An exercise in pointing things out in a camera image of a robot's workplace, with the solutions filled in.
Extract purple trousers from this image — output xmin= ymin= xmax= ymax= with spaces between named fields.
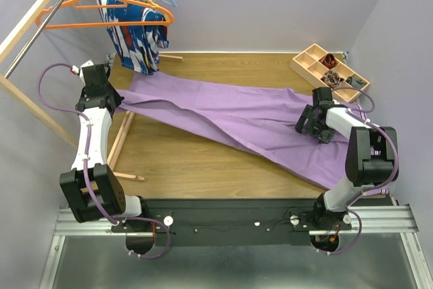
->
xmin=112 ymin=72 xmax=348 ymax=198

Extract wooden clothes rack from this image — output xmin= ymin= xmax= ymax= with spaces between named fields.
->
xmin=0 ymin=0 xmax=185 ymax=182

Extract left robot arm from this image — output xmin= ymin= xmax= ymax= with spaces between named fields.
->
xmin=60 ymin=60 xmax=152 ymax=233

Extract aluminium rail frame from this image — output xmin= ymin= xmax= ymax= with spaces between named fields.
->
xmin=37 ymin=51 xmax=433 ymax=289

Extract patterned rolled item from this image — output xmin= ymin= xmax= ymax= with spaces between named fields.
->
xmin=321 ymin=70 xmax=345 ymax=89

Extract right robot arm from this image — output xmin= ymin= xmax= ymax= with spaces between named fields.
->
xmin=295 ymin=87 xmax=399 ymax=229

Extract black mounting base plate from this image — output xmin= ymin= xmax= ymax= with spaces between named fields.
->
xmin=109 ymin=199 xmax=351 ymax=254

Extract red black rolled item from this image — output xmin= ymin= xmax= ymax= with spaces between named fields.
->
xmin=319 ymin=53 xmax=338 ymax=70

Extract grey rolled item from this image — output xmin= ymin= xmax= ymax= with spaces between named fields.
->
xmin=346 ymin=76 xmax=367 ymax=90

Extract blue white patterned garment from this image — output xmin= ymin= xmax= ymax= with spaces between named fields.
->
xmin=96 ymin=0 xmax=169 ymax=75

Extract metal hanging rod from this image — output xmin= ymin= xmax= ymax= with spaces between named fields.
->
xmin=1 ymin=0 xmax=65 ymax=79

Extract wooden compartment tray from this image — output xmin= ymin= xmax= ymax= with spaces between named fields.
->
xmin=290 ymin=44 xmax=370 ymax=102

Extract orange plastic hanger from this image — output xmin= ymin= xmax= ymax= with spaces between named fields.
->
xmin=35 ymin=0 xmax=171 ymax=29

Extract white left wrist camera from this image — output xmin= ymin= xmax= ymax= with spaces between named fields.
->
xmin=78 ymin=60 xmax=95 ymax=79

